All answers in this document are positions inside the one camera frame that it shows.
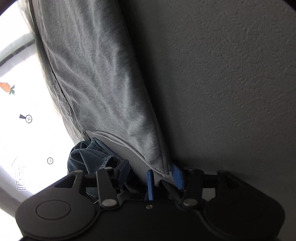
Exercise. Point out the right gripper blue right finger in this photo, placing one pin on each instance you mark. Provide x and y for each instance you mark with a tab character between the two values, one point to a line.
185	195

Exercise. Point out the blue denim jeans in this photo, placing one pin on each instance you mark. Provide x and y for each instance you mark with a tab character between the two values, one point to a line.
91	156

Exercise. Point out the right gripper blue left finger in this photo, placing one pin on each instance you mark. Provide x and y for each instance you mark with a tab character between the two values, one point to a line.
150	185

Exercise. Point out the grey sweatpants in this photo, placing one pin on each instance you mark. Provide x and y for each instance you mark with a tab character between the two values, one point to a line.
89	54

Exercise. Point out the clear plastic storage bag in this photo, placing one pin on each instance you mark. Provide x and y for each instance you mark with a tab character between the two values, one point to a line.
37	126

